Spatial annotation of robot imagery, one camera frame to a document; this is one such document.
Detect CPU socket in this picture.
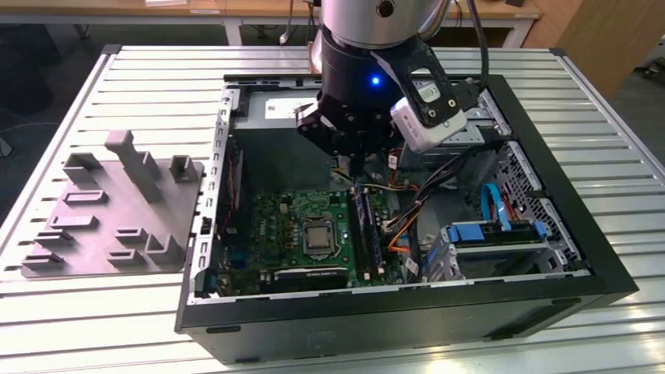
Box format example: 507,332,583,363
299,217,343,261

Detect wooden cabinet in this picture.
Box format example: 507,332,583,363
523,0,665,98

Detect metal drive cage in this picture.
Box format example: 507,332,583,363
398,83,513,168

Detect orange wire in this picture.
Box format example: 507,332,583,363
387,228,417,254

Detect black camera bracket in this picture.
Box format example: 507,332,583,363
370,42,487,129

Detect green motherboard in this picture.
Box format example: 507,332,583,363
214,185,414,298

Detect hard disk in blue carrier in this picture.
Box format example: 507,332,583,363
445,220,549,246

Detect black camera cable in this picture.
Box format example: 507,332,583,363
465,0,490,85

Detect silver CPU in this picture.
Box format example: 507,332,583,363
303,226,337,251

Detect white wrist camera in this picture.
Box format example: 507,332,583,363
389,97,469,153

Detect red wire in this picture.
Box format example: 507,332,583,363
215,153,243,237

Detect grey parts rack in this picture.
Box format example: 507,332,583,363
20,129,206,278

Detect wooden desk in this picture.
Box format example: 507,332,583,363
0,0,545,48

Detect black wire bundle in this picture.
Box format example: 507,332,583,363
383,142,507,235

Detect black graphics card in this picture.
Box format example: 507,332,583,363
271,264,350,291

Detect metal disk bay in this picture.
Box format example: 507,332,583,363
441,224,593,280

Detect black RAM slot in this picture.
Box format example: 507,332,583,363
345,186,363,280

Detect blue flat data wire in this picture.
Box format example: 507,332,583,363
479,182,514,231

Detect grey power supply unit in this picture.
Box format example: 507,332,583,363
230,91,334,192

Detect black PC case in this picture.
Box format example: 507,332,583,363
173,72,639,366

